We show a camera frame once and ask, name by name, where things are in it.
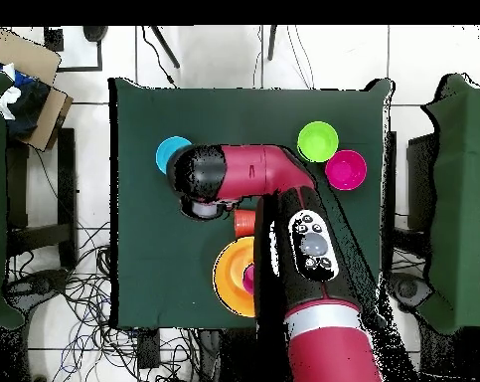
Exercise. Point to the red cup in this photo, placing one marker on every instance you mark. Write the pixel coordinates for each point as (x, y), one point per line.
(244, 223)

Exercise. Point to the dark green tablecloth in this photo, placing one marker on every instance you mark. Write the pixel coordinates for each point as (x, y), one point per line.
(184, 107)

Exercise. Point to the black tripod leg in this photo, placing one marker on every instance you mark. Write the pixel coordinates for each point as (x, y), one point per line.
(272, 39)
(166, 47)

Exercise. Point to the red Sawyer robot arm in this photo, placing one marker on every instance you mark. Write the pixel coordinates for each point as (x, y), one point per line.
(255, 171)

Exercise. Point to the small green bowl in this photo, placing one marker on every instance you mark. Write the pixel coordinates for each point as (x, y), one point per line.
(318, 142)

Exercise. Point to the small pink bowl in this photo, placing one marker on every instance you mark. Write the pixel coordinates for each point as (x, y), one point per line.
(346, 170)

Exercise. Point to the black stool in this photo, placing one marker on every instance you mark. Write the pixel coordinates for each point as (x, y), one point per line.
(66, 179)

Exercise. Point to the purple cup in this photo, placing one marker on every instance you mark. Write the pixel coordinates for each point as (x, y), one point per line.
(249, 278)

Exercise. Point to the dark grey pedestal foot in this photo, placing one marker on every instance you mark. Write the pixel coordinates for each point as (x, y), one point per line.
(44, 280)
(408, 288)

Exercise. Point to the black power adapter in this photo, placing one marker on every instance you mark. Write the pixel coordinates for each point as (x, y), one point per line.
(149, 350)

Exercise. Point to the bundle of clothes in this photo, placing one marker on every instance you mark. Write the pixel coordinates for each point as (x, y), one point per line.
(27, 107)

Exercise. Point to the small light blue bowl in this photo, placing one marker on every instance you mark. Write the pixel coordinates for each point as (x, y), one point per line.
(166, 153)

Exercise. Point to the large orange bowl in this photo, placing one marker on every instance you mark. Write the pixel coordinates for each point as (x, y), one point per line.
(231, 274)

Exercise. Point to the cardboard box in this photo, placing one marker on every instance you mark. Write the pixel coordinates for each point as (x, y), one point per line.
(25, 55)

